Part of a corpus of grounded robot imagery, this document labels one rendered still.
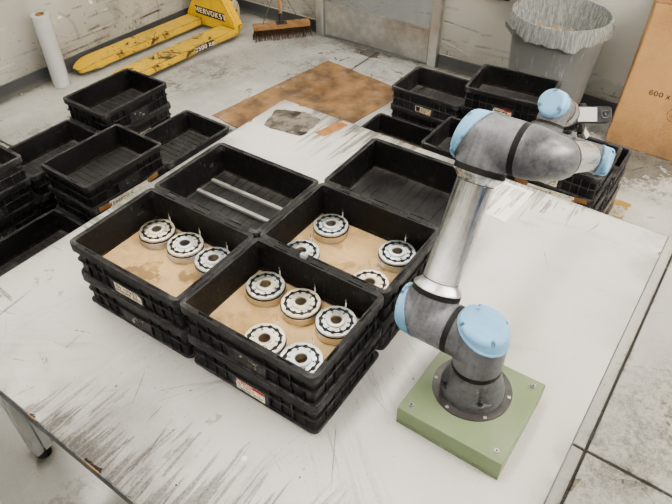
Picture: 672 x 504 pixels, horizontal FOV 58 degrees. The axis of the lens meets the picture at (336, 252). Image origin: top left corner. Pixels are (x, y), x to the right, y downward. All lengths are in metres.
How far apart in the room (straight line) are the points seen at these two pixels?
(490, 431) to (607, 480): 1.00
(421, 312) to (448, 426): 0.27
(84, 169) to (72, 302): 1.06
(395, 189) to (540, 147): 0.77
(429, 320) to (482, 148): 0.39
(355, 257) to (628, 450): 1.30
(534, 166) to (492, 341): 0.37
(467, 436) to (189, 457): 0.63
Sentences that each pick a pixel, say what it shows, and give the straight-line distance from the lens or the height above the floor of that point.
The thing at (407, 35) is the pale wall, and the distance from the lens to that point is 4.76.
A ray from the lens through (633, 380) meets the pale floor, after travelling 2.72.
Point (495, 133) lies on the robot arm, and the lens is 1.32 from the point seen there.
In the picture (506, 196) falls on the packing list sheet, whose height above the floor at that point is 0.70.
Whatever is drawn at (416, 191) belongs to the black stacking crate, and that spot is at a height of 0.83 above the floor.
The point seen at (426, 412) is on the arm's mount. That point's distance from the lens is 1.48.
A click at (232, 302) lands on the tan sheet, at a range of 1.61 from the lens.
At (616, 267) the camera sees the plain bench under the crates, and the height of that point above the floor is 0.70.
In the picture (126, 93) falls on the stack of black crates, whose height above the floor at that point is 0.49.
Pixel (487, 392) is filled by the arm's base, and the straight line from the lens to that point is 1.46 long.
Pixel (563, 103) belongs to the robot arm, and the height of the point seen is 1.23.
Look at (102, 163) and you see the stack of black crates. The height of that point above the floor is 0.49.
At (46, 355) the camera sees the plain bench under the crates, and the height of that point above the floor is 0.70.
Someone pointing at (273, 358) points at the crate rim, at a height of 0.93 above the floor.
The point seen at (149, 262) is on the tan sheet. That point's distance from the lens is 1.77.
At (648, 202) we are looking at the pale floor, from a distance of 3.68.
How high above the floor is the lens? 1.98
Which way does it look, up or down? 42 degrees down
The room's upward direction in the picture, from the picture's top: straight up
